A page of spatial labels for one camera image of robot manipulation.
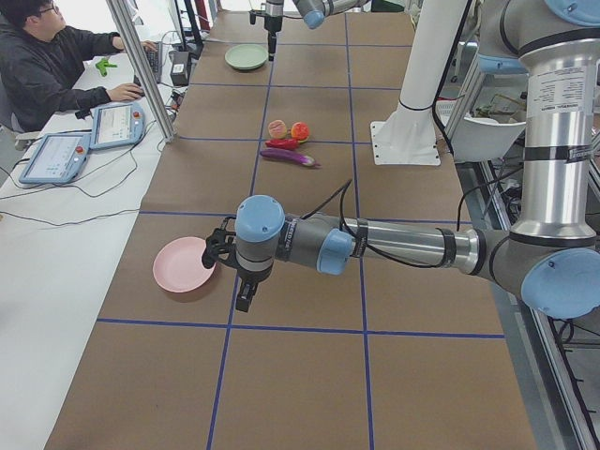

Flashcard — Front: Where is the yellow pink peach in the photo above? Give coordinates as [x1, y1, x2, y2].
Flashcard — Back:
[267, 119, 288, 139]

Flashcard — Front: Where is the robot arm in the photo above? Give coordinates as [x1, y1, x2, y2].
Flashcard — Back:
[230, 1, 599, 319]
[254, 0, 368, 62]

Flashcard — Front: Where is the green toy object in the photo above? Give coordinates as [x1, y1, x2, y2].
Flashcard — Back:
[95, 57, 118, 77]

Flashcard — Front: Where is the near blue teach pendant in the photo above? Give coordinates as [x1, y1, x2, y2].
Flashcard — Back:
[19, 133, 91, 185]

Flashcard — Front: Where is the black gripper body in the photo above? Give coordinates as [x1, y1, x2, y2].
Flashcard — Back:
[237, 267, 272, 293]
[264, 15, 280, 34]

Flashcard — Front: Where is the far blue teach pendant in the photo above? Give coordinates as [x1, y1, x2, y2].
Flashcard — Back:
[90, 102, 145, 150]

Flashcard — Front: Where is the black keyboard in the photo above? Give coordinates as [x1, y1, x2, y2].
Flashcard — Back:
[144, 41, 163, 83]

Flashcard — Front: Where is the blue teach pendant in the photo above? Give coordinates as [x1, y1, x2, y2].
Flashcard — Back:
[90, 102, 145, 150]
[19, 133, 91, 185]

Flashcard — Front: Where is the black power adapter box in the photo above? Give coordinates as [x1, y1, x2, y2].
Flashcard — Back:
[170, 51, 191, 86]

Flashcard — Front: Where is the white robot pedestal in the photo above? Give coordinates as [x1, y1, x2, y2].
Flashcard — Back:
[370, 0, 471, 166]

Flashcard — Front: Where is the white chair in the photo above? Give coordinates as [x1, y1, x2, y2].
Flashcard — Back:
[451, 116, 526, 163]

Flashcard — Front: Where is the pink plate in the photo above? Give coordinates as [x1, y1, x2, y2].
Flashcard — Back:
[153, 236, 215, 293]

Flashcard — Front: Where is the light green plate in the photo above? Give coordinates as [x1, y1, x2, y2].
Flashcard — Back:
[224, 43, 269, 71]

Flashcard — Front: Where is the seated person in black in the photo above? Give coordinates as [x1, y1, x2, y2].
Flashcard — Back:
[1, 1, 138, 132]

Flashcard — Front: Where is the purple eggplant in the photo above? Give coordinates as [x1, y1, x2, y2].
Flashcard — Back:
[260, 148, 321, 168]

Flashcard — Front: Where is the red chili pepper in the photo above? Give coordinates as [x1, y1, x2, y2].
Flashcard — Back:
[265, 138, 300, 151]

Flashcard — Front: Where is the aluminium frame post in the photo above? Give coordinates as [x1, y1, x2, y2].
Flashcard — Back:
[106, 0, 175, 143]

